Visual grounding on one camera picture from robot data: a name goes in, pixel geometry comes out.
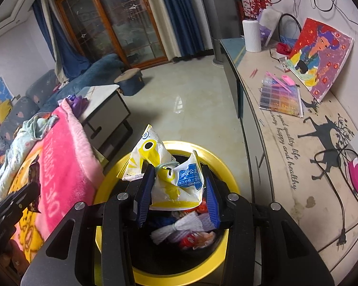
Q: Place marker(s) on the yellow white snack bag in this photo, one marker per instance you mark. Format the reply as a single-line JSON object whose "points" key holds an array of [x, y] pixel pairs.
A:
{"points": [[146, 152]]}

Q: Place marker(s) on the pink printed blanket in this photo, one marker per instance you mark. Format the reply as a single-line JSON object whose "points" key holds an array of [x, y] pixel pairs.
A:
{"points": [[65, 169]]}

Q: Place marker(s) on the dark brown candy wrapper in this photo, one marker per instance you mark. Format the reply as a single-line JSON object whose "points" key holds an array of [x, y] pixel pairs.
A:
{"points": [[34, 169]]}

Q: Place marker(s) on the wooden sliding glass door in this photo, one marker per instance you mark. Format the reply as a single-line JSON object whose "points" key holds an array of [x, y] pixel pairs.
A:
{"points": [[122, 20]]}

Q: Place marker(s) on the grey white coffee table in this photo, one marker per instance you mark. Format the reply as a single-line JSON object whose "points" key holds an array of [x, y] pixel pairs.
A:
{"points": [[104, 95]]}

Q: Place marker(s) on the light blue cartoon quilt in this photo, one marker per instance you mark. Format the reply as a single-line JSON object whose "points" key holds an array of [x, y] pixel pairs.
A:
{"points": [[26, 131]]}

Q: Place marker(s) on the purple bag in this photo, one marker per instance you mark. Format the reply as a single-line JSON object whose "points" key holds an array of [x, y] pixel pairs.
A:
{"points": [[77, 104]]}

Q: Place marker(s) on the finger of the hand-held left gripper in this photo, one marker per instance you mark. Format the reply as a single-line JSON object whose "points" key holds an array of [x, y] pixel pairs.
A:
{"points": [[26, 193]]}

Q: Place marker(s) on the silver tower air conditioner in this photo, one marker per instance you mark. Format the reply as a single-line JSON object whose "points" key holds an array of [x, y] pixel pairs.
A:
{"points": [[220, 20]]}

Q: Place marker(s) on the blue grey heart sofa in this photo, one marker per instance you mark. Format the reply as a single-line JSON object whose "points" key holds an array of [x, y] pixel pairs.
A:
{"points": [[101, 68]]}

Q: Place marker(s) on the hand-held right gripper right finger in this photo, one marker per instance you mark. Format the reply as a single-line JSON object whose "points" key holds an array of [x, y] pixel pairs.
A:
{"points": [[211, 202]]}

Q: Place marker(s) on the yellow rimmed black bin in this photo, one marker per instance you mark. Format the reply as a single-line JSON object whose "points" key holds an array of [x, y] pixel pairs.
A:
{"points": [[112, 172]]}

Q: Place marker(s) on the long cabinet with printed cover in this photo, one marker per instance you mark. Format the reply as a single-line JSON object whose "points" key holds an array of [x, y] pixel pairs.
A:
{"points": [[286, 161]]}

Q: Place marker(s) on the white orange plastic bag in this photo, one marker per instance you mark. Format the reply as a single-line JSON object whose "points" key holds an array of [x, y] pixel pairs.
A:
{"points": [[197, 239]]}

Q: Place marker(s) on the white ribbed vase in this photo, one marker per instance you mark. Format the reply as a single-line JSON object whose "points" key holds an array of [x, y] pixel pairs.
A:
{"points": [[252, 35]]}

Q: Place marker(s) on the blue curtain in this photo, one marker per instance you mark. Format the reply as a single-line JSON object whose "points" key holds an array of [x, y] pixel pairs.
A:
{"points": [[68, 53], [179, 15]]}

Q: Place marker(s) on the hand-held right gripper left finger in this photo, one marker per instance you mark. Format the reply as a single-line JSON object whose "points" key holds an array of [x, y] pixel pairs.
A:
{"points": [[144, 196]]}

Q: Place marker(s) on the colourful bead tray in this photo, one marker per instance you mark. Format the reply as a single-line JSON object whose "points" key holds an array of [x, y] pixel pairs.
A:
{"points": [[282, 98]]}

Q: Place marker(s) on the small pink box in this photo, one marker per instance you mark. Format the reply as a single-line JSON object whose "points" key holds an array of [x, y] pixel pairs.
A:
{"points": [[288, 80]]}

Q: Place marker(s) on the colourful portrait painting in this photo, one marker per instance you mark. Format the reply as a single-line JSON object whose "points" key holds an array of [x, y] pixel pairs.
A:
{"points": [[319, 56]]}

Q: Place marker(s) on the country map poster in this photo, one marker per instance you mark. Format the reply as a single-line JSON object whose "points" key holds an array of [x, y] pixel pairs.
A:
{"points": [[1, 95]]}

